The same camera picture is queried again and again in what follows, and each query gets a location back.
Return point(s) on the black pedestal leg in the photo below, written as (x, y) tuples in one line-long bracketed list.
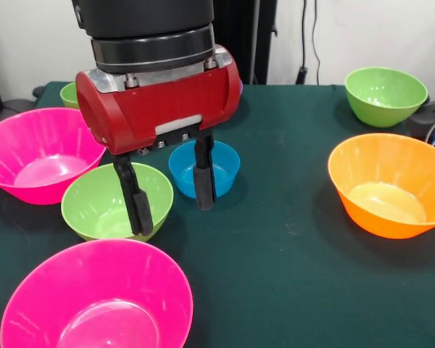
[(18, 106), (429, 117)]

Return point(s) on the light blue plastic bowl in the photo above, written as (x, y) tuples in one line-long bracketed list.
[(224, 170)]

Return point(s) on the pink plastic bowl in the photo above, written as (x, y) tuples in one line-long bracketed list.
[(40, 163), (94, 301)]

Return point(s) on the green plastic cup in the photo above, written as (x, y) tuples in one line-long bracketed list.
[(68, 96)]

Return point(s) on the orange plastic bowl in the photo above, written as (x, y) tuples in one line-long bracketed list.
[(388, 203)]

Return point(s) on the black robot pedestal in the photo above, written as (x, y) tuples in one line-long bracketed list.
[(239, 32)]

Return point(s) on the dark green table cloth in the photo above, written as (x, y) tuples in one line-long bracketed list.
[(275, 290)]

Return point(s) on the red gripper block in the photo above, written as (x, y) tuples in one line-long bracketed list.
[(159, 105)]

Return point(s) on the green plastic bowl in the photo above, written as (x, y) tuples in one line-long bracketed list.
[(384, 98), (94, 203)]

